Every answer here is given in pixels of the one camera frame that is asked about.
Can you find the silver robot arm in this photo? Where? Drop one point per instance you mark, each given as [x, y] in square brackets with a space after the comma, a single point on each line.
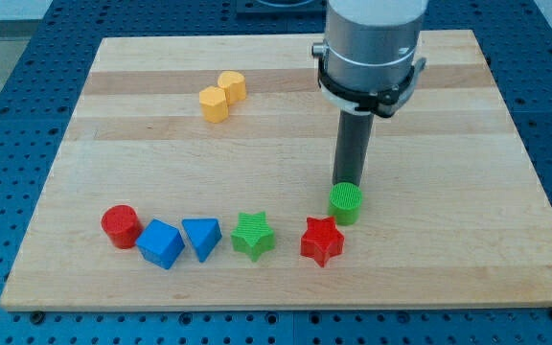
[366, 61]

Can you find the yellow hexagon block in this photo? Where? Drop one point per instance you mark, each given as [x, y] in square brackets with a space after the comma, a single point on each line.
[214, 105]

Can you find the yellow heart block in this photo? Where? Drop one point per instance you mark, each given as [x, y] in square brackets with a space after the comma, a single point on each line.
[233, 84]

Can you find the green star block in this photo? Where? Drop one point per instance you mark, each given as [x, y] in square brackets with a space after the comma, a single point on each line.
[253, 236]

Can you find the green cylinder block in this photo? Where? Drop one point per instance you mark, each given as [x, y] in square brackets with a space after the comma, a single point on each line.
[345, 201]

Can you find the wooden board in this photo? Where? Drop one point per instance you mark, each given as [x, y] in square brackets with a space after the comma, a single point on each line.
[453, 214]

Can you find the red star block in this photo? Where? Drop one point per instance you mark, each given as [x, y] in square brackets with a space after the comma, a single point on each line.
[322, 240]

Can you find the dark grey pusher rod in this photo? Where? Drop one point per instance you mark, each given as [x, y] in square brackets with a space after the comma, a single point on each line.
[353, 137]

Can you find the blue triangle block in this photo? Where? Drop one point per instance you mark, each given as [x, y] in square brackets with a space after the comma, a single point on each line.
[204, 235]

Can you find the blue cube block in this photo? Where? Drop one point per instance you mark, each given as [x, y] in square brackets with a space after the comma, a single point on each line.
[160, 243]

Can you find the red cylinder block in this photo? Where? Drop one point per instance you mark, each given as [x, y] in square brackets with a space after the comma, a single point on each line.
[122, 225]

